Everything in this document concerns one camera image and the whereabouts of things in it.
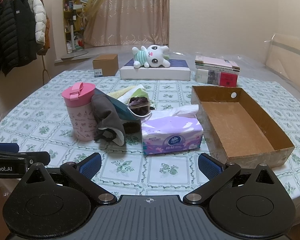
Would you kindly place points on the beige curtain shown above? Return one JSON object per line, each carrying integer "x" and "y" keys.
{"x": 129, "y": 22}

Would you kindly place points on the plastic wrapped headboard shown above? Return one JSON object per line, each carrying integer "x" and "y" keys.
{"x": 284, "y": 57}

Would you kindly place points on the dark brown scrunchie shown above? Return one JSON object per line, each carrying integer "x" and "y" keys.
{"x": 131, "y": 127}

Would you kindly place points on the white bunny plush toy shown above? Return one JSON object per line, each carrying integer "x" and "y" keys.
{"x": 153, "y": 56}

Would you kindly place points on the small closed cardboard box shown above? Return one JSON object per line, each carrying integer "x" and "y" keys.
{"x": 105, "y": 65}

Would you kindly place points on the black jacket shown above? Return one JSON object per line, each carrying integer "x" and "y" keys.
{"x": 18, "y": 46}

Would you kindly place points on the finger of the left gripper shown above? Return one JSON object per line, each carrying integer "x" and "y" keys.
{"x": 9, "y": 147}
{"x": 31, "y": 157}

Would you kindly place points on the open brown cardboard tray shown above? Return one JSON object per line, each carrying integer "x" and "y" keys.
{"x": 237, "y": 129}

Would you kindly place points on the purple tissue pack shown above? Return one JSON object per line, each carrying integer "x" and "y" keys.
{"x": 173, "y": 130}

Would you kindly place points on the yellow towel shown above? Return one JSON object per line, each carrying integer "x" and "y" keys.
{"x": 117, "y": 94}

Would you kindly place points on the white cloth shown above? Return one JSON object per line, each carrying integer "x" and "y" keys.
{"x": 129, "y": 94}

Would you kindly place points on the blue face mask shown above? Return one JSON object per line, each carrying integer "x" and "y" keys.
{"x": 123, "y": 111}

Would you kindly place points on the bookshelf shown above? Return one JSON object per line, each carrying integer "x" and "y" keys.
{"x": 73, "y": 30}

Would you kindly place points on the stack of books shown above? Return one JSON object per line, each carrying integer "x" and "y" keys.
{"x": 218, "y": 72}

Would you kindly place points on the pink lidded cup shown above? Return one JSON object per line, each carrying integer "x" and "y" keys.
{"x": 77, "y": 99}

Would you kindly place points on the white puffer jacket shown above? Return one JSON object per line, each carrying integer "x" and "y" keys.
{"x": 37, "y": 7}

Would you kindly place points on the dark grey cloth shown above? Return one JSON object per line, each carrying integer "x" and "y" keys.
{"x": 108, "y": 124}

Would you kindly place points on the green floral tablecloth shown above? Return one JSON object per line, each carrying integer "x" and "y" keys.
{"x": 41, "y": 123}

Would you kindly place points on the standing fan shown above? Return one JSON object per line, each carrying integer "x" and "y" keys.
{"x": 90, "y": 9}

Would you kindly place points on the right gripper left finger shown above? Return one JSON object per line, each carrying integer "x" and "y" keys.
{"x": 80, "y": 175}

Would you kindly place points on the brown jacket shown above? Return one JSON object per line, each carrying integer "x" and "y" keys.
{"x": 44, "y": 48}

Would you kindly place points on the white flat box blue top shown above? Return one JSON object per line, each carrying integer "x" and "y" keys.
{"x": 178, "y": 70}

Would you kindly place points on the green microfibre cloth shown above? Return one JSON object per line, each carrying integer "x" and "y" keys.
{"x": 143, "y": 93}

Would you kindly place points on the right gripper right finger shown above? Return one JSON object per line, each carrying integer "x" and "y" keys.
{"x": 218, "y": 174}

